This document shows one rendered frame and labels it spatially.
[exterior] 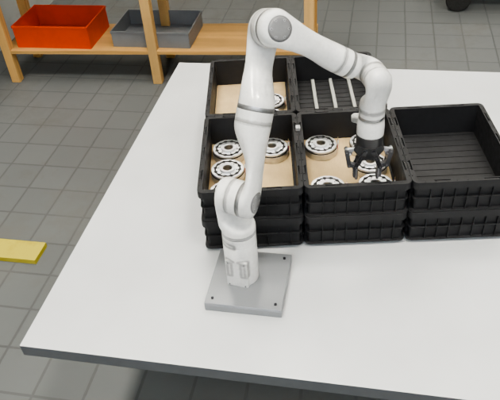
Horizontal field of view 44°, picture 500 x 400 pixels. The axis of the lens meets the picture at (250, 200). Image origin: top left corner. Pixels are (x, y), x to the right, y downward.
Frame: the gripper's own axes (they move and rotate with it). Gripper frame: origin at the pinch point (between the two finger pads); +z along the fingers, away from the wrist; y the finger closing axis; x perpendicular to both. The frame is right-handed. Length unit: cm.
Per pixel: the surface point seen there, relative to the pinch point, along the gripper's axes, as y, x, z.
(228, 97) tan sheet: -43, 59, 8
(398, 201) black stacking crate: 8.5, -7.4, 4.9
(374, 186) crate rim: 0.9, -8.7, -1.9
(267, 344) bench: -30, -44, 21
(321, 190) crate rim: -13.6, -9.0, -1.2
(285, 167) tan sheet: -23.2, 14.6, 7.6
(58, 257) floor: -130, 62, 91
